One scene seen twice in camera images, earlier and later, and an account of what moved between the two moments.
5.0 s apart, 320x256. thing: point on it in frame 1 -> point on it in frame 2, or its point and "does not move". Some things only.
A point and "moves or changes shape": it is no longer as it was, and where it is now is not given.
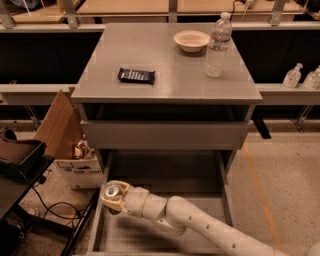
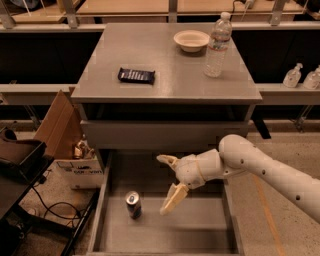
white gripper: [134, 200] -> [187, 171]
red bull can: [112, 190] moves or changes shape
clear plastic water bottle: [218, 46] does not move
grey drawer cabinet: [144, 87] does not move
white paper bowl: [191, 40] does not move
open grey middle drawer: [202, 178] does not move
